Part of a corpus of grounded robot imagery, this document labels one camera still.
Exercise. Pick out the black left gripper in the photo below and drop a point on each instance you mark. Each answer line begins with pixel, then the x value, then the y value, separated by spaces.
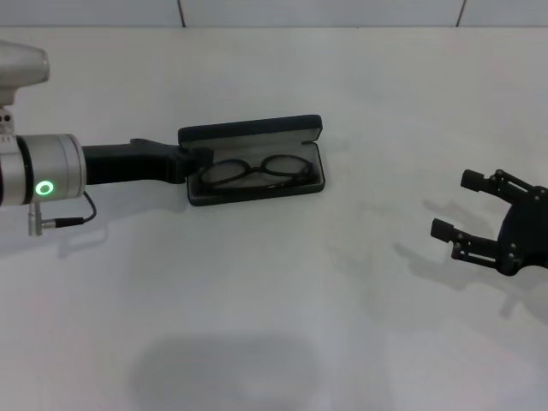
pixel 128 164

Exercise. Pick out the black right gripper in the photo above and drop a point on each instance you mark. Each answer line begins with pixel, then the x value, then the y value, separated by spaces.
pixel 528 231

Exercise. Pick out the black round-lens glasses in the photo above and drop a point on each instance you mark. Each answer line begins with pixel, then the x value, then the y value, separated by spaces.
pixel 255 169

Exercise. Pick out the black glasses case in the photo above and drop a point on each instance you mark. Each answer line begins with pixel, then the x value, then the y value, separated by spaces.
pixel 265 141

